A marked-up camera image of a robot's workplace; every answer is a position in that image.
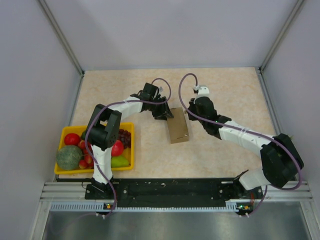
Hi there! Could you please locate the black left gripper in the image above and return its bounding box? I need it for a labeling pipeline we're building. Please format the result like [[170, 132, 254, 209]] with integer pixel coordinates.
[[148, 96, 172, 121]]

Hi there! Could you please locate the brown cardboard express box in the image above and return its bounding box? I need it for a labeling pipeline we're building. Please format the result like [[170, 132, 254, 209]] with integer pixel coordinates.
[[167, 107, 189, 144]]

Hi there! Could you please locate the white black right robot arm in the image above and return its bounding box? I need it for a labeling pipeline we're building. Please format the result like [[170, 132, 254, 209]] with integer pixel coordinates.
[[187, 96, 304, 198]]

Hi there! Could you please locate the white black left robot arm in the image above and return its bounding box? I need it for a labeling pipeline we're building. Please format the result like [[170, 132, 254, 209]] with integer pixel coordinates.
[[85, 83, 174, 199]]

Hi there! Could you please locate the dark purple grape bunch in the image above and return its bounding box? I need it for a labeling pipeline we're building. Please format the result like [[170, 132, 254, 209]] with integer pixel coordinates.
[[118, 129, 132, 149]]

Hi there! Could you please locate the red apple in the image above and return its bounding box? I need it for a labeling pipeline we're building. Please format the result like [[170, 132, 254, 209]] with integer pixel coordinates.
[[111, 140, 124, 157], [63, 133, 81, 146]]

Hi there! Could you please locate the green pear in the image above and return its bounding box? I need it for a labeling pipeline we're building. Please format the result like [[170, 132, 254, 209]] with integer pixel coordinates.
[[111, 155, 130, 168]]

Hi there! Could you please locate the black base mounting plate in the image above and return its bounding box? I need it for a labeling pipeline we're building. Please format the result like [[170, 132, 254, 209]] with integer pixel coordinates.
[[85, 178, 263, 208]]

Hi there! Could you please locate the red strawberry cluster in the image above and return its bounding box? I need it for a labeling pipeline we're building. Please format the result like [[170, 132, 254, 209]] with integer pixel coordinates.
[[78, 140, 94, 169]]

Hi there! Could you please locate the green striped melon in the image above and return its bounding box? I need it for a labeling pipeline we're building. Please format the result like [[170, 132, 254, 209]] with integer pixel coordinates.
[[56, 145, 83, 171]]

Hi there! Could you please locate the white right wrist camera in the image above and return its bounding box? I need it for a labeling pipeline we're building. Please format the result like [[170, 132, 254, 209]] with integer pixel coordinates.
[[193, 85, 210, 97]]

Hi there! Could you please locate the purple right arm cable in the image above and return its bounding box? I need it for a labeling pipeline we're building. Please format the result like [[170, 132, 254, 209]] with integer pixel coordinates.
[[178, 72, 305, 217]]

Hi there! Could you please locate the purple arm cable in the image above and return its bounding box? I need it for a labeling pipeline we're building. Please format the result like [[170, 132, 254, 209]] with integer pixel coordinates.
[[178, 72, 305, 217], [84, 77, 172, 217]]

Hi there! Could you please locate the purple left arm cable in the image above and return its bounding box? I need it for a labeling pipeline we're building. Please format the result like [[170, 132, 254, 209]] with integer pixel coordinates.
[[84, 77, 172, 217]]

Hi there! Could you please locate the grey slotted cable duct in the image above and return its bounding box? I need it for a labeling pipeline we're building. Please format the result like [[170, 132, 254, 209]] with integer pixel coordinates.
[[50, 201, 114, 212]]

